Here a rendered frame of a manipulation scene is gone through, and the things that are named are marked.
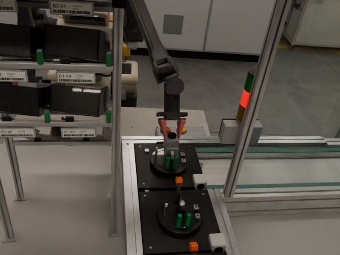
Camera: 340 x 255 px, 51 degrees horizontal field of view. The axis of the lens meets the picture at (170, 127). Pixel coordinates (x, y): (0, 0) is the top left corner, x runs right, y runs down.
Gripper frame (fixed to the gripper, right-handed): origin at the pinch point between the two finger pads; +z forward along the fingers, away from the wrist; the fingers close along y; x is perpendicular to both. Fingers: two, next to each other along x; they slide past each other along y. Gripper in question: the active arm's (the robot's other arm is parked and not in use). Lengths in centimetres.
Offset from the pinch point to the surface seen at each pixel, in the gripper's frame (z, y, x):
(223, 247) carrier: 31.4, 11.1, -23.5
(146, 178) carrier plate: 14.1, -8.7, 1.0
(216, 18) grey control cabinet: -136, 100, 264
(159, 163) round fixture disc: 8.9, -3.8, 4.4
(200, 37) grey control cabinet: -118, 85, 279
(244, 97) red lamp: -11.9, 16.5, -26.1
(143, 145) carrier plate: 3.0, -8.4, 15.3
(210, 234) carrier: 28.3, 8.0, -20.7
